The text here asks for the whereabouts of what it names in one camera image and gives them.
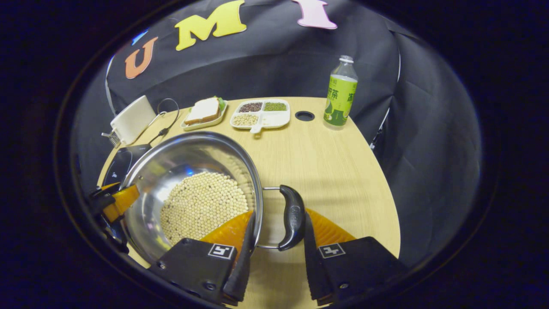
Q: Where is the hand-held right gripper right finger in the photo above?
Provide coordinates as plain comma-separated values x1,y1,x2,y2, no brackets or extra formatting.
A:
302,209,408,306

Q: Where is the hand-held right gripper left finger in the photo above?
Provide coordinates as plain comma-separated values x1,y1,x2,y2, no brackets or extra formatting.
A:
148,210,257,306

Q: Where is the black induction cooktop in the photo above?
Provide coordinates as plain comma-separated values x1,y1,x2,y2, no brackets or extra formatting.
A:
102,144,151,189

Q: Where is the stainless steel pot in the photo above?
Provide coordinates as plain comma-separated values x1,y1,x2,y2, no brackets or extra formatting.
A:
120,131,306,263

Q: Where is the white toaster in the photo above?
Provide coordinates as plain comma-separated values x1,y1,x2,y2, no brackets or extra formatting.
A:
110,95,157,145

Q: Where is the large soybean heap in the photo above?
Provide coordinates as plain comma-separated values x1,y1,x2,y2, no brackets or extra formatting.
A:
160,172,250,246

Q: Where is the pale rectangular sandwich plate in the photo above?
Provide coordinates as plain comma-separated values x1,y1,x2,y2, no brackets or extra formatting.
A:
181,100,229,132

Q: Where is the sandwich with lettuce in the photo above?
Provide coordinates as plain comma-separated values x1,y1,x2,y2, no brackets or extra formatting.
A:
184,96,226,126

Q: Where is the white divided tray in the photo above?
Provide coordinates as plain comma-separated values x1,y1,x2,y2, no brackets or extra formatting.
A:
230,99,291,134

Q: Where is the green label drink bottle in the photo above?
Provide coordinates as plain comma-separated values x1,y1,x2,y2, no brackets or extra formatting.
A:
323,55,359,130

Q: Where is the wire mesh basket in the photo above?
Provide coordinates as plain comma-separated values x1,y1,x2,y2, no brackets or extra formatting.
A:
102,130,121,148

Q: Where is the black power cable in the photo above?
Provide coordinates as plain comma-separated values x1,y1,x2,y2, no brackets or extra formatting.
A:
148,98,180,146

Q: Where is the white toaster cord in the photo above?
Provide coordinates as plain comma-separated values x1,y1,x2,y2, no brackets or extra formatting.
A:
144,112,167,131

